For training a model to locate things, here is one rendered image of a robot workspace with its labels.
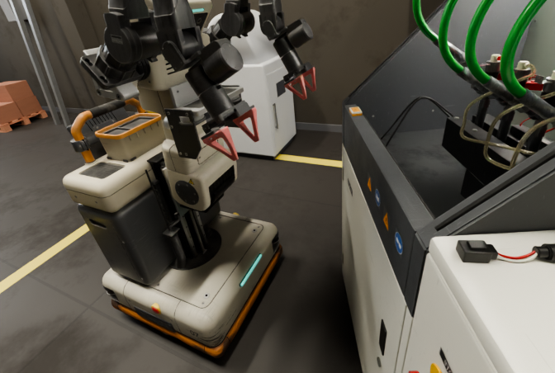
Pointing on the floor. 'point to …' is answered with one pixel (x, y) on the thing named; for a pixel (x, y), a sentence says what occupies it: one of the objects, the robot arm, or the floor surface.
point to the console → (443, 331)
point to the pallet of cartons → (17, 105)
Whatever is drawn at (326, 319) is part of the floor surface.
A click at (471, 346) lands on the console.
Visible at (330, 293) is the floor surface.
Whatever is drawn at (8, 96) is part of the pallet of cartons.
